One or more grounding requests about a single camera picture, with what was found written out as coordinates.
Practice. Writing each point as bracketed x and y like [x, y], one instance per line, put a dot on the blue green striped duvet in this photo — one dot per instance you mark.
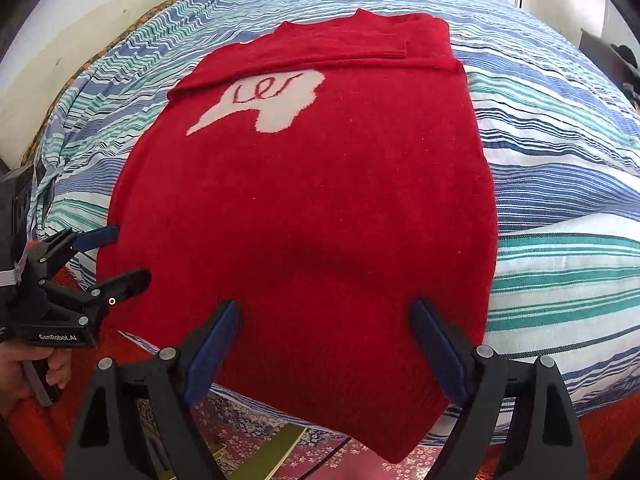
[550, 160]

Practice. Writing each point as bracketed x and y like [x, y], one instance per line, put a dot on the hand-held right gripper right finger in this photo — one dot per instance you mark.
[440, 355]

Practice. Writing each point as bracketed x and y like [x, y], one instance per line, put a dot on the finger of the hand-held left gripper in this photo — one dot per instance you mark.
[125, 282]
[102, 235]

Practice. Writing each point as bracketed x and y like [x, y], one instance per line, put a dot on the beige headboard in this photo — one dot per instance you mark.
[75, 25]

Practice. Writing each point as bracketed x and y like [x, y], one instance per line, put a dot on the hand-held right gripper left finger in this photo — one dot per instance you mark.
[210, 355]

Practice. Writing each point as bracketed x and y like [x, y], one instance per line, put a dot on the patterned rug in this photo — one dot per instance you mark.
[240, 425]

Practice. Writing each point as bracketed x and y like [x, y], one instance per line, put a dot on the person's left hand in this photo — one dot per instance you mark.
[15, 377]

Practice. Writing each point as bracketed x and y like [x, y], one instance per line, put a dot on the pile of clothes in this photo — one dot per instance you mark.
[627, 62]

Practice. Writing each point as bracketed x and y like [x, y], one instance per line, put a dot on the orange bed cover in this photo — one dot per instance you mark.
[615, 435]

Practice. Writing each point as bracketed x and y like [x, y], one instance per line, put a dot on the yellow-green book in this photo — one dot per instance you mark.
[282, 452]

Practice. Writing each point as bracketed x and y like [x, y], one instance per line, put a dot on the dark wooden cabinet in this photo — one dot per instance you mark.
[595, 40]

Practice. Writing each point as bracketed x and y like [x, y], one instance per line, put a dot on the red sweater with white rabbit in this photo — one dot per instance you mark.
[300, 210]

